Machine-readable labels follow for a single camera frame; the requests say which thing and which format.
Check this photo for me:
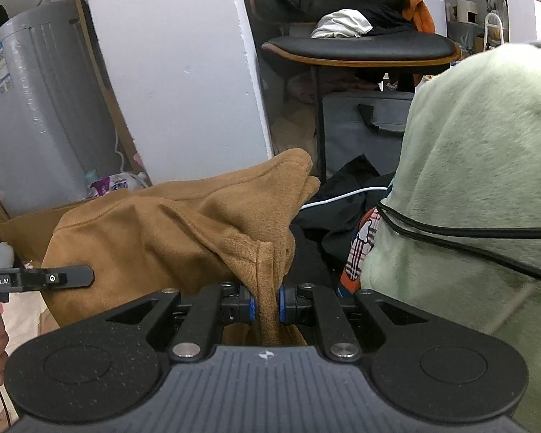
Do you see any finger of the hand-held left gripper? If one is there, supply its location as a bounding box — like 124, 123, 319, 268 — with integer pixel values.
25, 265, 95, 290

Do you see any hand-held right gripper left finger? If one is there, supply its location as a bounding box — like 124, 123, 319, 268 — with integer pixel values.
104, 282, 257, 362

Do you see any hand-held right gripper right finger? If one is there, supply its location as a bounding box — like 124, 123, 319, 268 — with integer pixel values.
278, 282, 434, 362

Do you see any brown t-shirt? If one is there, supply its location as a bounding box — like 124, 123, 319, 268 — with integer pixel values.
40, 148, 321, 348

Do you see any cream printed blanket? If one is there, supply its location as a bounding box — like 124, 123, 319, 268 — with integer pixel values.
0, 291, 61, 420

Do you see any large cardboard sheet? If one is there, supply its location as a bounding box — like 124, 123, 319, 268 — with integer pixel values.
0, 189, 133, 268

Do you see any teal patterned cloth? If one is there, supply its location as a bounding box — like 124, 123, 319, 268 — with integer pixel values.
337, 207, 383, 296

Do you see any purple white packet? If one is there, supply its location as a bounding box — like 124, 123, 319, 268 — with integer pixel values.
90, 172, 149, 197

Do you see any black suitcase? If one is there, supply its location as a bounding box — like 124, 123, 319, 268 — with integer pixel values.
321, 91, 416, 179

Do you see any green fleece cloth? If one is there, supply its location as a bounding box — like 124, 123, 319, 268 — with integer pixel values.
360, 45, 541, 433

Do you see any black padded chair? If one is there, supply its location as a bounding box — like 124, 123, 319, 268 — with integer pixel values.
241, 0, 463, 183

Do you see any white crumpled cloth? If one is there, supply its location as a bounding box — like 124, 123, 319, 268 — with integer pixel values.
310, 9, 374, 39

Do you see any computer monitor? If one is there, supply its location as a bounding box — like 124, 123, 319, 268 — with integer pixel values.
423, 0, 450, 38

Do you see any white cable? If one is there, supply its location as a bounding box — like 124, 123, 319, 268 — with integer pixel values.
300, 187, 391, 209

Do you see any black cable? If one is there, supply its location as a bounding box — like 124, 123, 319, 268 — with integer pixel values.
376, 199, 541, 288

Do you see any white wire rack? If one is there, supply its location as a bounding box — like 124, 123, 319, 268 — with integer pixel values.
481, 13, 509, 51

